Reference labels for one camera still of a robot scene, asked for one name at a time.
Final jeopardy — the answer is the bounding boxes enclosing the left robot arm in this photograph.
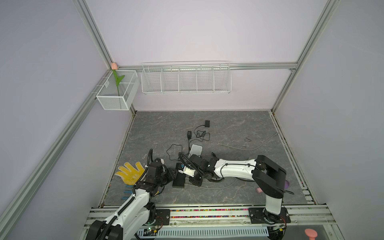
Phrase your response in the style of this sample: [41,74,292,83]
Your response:
[86,149,175,240]

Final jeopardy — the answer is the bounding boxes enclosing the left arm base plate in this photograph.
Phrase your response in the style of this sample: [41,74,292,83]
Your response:
[145,209,171,226]

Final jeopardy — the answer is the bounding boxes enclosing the yellow work glove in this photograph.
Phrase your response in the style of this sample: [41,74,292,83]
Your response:
[115,162,145,186]

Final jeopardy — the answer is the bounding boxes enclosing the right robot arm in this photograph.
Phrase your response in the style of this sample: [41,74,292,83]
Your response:
[178,153,287,225]

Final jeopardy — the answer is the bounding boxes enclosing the black network switch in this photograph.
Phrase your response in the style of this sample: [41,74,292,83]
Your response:
[172,173,186,189]

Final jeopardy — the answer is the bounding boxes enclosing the artificial tulip flower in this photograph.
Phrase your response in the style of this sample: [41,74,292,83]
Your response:
[111,63,125,96]

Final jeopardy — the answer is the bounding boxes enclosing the blue yellow toy rake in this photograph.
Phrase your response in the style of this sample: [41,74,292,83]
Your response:
[121,185,133,201]

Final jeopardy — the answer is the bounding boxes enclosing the black power cord tangled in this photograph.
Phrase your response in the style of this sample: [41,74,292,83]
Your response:
[166,124,211,163]

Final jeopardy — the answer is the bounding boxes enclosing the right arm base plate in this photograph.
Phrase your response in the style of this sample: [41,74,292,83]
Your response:
[249,207,291,225]

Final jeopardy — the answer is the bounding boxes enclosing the grey ethernet cable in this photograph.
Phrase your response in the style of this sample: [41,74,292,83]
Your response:
[200,179,241,190]
[218,132,279,151]

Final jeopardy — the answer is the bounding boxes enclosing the pink purple toy shovel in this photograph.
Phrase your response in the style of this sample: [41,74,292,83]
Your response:
[256,180,290,193]

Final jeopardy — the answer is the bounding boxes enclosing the white mesh basket small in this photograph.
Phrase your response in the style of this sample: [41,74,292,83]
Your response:
[96,70,140,111]

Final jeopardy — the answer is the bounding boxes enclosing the white wire basket long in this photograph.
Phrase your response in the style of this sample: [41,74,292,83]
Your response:
[141,61,232,94]

